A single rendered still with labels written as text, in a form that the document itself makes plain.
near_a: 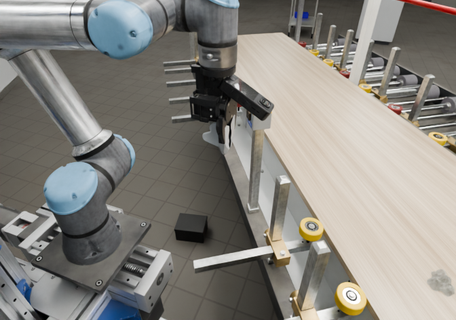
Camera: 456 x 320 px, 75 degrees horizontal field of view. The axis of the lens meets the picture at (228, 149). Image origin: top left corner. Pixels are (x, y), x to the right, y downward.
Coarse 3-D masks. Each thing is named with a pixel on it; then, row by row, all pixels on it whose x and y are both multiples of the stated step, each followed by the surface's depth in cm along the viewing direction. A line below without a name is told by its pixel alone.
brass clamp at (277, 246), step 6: (264, 234) 112; (270, 240) 107; (282, 240) 107; (276, 246) 105; (282, 246) 105; (276, 252) 103; (288, 252) 103; (276, 258) 102; (282, 258) 102; (288, 258) 102; (276, 264) 103; (282, 264) 104; (288, 264) 105
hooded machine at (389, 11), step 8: (384, 0) 531; (392, 0) 527; (384, 8) 538; (392, 8) 533; (400, 8) 528; (360, 16) 560; (384, 16) 544; (392, 16) 539; (360, 24) 567; (376, 24) 556; (384, 24) 551; (392, 24) 546; (376, 32) 563; (384, 32) 558; (392, 32) 552; (376, 40) 570; (384, 40) 565
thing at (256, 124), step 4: (252, 116) 104; (252, 120) 105; (256, 120) 105; (260, 120) 105; (268, 120) 106; (252, 124) 106; (256, 124) 106; (260, 124) 106; (264, 124) 106; (268, 124) 107; (252, 128) 106; (256, 128) 107; (260, 128) 107; (264, 128) 107; (268, 128) 108
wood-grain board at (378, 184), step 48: (240, 48) 265; (288, 48) 265; (288, 96) 186; (336, 96) 186; (288, 144) 144; (336, 144) 144; (384, 144) 144; (432, 144) 144; (336, 192) 117; (384, 192) 117; (432, 192) 117; (336, 240) 99; (384, 240) 99; (432, 240) 99; (384, 288) 85
